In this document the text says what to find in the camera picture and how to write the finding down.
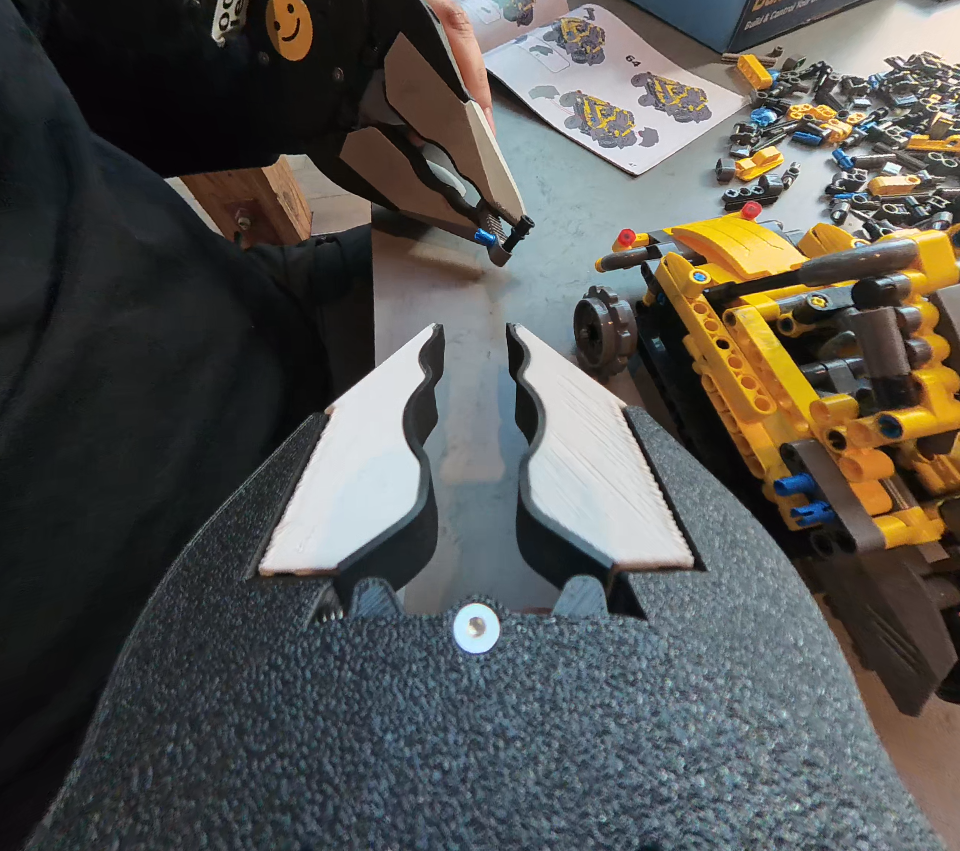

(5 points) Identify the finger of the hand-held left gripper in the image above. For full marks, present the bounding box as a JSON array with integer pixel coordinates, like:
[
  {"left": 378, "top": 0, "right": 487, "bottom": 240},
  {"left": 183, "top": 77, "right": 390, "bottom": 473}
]
[
  {"left": 378, "top": 29, "right": 528, "bottom": 226},
  {"left": 336, "top": 127, "right": 489, "bottom": 241}
]

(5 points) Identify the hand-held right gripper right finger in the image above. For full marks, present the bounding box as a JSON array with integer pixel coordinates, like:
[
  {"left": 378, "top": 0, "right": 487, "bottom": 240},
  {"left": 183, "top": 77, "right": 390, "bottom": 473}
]
[{"left": 506, "top": 323, "right": 697, "bottom": 575}]

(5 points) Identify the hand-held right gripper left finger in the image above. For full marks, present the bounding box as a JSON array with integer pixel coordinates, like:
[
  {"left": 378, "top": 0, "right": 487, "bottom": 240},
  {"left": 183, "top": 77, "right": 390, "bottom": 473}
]
[{"left": 258, "top": 323, "right": 445, "bottom": 578}]

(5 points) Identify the grey gear rack piece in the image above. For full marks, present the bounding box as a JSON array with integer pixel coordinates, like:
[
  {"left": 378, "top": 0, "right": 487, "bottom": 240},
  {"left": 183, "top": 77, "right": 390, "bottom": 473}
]
[{"left": 472, "top": 213, "right": 537, "bottom": 267}]

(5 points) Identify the grey desk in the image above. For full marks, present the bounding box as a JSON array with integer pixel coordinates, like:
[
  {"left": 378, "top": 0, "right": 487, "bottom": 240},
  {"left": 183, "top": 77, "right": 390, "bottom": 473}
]
[{"left": 363, "top": 0, "right": 960, "bottom": 851}]

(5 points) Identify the person's left hand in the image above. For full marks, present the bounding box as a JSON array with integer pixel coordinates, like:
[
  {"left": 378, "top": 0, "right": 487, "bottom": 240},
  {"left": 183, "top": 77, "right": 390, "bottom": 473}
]
[{"left": 408, "top": 0, "right": 498, "bottom": 126}]

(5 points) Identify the paper instruction booklet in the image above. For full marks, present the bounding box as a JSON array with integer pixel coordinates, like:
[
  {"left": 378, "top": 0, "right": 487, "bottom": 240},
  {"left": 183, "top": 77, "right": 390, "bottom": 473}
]
[{"left": 423, "top": 0, "right": 751, "bottom": 177}]

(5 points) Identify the person's dark clothing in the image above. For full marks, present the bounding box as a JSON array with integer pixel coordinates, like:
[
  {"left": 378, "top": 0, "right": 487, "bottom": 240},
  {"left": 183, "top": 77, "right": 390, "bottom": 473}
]
[{"left": 0, "top": 0, "right": 376, "bottom": 851}]

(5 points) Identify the yellow toy brick vehicle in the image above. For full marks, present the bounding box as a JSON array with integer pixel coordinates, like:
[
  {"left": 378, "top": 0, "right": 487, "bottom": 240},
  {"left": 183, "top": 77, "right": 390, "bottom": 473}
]
[{"left": 573, "top": 202, "right": 960, "bottom": 717}]

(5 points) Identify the pile of loose brick parts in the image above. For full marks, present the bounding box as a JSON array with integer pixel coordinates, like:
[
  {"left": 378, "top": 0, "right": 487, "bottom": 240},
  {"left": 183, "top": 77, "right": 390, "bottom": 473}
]
[{"left": 712, "top": 48, "right": 960, "bottom": 245}]

